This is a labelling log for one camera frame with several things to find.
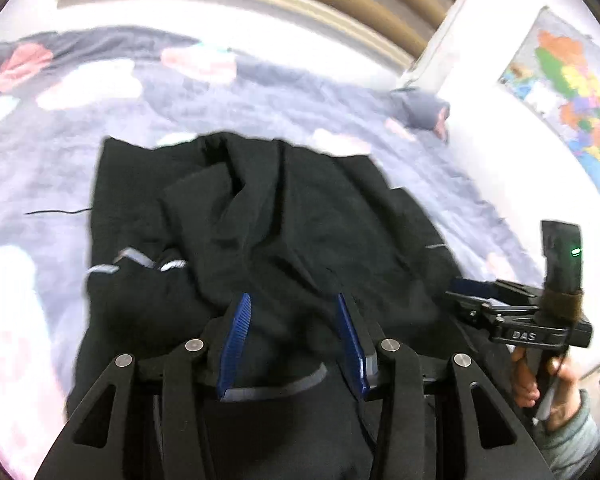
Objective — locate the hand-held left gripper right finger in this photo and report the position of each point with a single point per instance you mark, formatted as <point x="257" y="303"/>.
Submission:
<point x="350" y="340"/>

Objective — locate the black hooded jacket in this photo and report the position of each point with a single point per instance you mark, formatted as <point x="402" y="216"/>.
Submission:
<point x="290" y="220"/>

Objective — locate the grey floral blanket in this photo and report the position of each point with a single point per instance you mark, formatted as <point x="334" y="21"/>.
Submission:
<point x="55" y="170"/>

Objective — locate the grey floral pillow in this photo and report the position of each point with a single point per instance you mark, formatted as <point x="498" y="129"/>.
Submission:
<point x="422" y="112"/>

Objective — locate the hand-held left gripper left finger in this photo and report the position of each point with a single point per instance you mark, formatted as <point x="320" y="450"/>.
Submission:
<point x="236" y="340"/>

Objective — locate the colourful wall map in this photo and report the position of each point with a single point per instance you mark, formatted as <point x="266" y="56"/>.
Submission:
<point x="580" y="100"/>

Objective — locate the person's right forearm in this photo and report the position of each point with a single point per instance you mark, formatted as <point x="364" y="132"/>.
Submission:
<point x="575" y="447"/>

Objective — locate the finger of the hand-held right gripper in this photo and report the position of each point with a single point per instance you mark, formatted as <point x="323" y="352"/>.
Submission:
<point x="472" y="287"/>
<point x="467" y="306"/>

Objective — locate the person's right hand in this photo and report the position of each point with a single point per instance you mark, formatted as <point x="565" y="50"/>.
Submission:
<point x="570" y="390"/>

